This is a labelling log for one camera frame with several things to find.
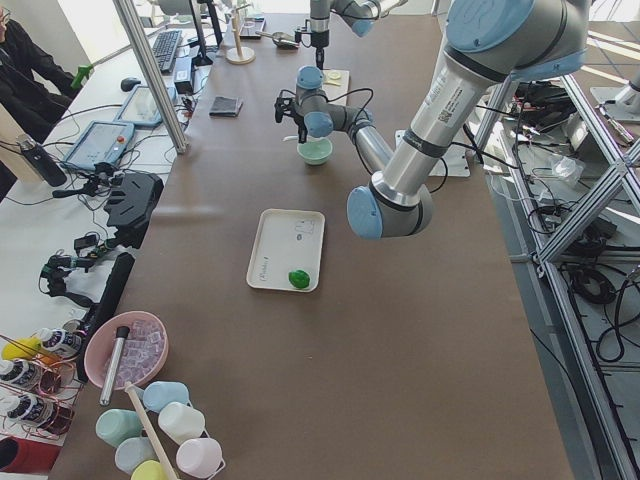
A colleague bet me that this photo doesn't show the steel tube in bowl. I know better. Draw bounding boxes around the steel tube in bowl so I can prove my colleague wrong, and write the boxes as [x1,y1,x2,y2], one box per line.
[99,326,130,407]

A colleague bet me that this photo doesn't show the pink bowl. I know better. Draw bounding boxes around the pink bowl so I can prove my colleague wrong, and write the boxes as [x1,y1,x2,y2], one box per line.
[84,311,169,390]

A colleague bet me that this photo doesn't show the pink plastic cup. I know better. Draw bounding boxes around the pink plastic cup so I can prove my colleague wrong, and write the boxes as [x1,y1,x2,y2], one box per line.
[176,437,226,479]

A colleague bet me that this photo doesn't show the white plastic cup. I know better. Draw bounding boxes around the white plastic cup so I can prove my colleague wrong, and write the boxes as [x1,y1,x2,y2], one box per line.
[158,401,206,445]

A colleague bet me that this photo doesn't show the bamboo cutting board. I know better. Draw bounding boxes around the bamboo cutting board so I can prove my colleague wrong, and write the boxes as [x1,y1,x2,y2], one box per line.
[322,69,350,106]

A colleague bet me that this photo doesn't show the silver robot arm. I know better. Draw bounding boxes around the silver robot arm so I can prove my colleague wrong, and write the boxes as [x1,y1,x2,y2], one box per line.
[276,1,591,239]
[299,0,407,70]

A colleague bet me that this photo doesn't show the black computer mouse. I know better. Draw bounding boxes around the black computer mouse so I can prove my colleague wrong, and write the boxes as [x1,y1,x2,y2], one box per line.
[120,77,141,92]

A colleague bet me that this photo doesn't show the wooden mug tree stand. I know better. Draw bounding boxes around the wooden mug tree stand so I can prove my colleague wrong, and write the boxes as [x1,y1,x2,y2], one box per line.
[225,1,256,65]

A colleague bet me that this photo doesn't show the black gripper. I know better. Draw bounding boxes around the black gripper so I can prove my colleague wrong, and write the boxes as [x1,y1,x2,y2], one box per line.
[314,45,325,69]
[296,115,308,144]

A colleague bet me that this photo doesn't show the yellow plastic cup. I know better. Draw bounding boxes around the yellow plastic cup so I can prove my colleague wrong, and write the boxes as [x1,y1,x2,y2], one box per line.
[130,460,167,480]

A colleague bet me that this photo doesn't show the white rectangular tray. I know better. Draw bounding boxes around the white rectangular tray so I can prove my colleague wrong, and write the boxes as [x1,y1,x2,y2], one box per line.
[246,208,325,293]

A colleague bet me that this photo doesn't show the teach pendant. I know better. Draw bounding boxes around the teach pendant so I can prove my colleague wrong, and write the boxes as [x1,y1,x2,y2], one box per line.
[62,121,135,172]
[114,84,162,128]

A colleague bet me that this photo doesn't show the lower teach pendant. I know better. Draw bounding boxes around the lower teach pendant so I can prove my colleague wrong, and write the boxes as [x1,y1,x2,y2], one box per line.
[62,121,135,172]

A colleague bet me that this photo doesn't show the seated person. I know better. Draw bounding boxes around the seated person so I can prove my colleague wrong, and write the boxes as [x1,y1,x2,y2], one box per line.
[1,7,79,142]

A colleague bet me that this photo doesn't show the black monitor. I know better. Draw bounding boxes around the black monitor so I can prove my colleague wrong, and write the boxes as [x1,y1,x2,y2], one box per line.
[189,0,225,66]

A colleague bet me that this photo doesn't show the grey folded cloth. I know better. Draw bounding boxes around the grey folded cloth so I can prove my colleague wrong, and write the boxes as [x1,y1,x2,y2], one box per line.
[209,96,244,117]

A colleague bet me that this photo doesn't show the wooden cup rack pole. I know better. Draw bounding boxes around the wooden cup rack pole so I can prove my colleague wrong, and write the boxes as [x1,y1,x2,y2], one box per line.
[124,382,179,480]

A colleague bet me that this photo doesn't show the upper teach pendant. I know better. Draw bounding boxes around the upper teach pendant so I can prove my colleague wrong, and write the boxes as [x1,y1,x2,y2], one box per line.
[114,84,162,128]

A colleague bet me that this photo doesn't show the green lime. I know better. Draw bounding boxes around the green lime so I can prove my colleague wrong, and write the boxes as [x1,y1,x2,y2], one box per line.
[288,269,311,290]

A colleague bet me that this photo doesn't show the mint plastic cup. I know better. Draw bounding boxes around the mint plastic cup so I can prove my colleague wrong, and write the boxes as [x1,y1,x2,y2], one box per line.
[95,409,143,448]

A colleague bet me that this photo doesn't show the black water bottle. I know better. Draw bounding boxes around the black water bottle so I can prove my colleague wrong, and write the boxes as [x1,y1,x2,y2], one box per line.
[16,134,67,187]

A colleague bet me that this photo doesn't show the light green bowl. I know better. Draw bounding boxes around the light green bowl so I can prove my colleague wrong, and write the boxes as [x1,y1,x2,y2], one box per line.
[297,138,333,166]

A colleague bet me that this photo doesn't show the pale blue plastic cup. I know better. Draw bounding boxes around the pale blue plastic cup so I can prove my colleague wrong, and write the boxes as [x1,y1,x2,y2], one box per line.
[114,437,157,475]

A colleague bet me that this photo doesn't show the black keyboard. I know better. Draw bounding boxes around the black keyboard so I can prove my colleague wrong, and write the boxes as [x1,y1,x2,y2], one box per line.
[151,30,182,74]

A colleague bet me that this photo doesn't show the steel scoop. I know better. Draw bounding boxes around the steel scoop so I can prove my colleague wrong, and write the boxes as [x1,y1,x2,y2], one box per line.
[258,32,299,49]

